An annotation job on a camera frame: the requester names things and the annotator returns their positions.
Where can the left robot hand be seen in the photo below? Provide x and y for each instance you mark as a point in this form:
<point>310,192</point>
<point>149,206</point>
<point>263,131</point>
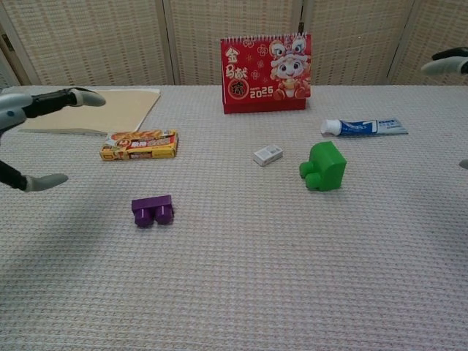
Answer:
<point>47,100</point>

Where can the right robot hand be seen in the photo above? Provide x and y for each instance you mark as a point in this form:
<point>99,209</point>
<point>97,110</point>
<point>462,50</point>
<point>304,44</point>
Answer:
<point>448,64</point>

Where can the purple plastic block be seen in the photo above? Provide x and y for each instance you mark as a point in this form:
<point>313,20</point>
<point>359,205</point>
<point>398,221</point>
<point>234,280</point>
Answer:
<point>151,212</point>

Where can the green and purple toy block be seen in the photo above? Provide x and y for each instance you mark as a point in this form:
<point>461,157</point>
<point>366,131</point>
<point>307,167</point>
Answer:
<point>325,164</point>

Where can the manila paper folder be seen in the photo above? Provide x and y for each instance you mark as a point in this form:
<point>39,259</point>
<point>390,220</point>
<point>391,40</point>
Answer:
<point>124,109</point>

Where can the woven folding screen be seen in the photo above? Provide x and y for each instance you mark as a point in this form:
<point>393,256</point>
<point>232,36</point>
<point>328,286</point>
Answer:
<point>109,40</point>

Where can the yellow snack box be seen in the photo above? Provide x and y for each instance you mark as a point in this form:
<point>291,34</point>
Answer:
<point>140,144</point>

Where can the blue white toothpaste tube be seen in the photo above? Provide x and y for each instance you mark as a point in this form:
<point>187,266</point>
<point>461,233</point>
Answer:
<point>365,127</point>

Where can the red desk calendar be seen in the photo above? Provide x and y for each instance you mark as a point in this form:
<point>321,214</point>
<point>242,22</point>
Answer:
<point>263,73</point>

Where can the beige woven tablecloth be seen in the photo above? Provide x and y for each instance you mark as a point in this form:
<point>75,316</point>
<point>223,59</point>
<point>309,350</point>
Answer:
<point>256,274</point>

